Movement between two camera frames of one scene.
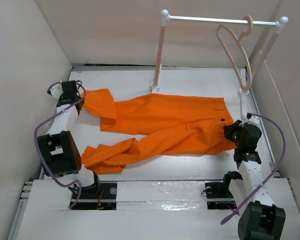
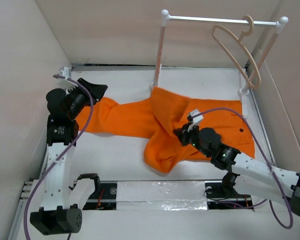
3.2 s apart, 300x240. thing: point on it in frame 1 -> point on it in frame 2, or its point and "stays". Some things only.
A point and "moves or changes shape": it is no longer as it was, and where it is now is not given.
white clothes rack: [155, 87] stays
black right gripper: [229, 129] -> [183, 134]
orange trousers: [166, 125] moves or changes shape
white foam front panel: [146, 210] stays
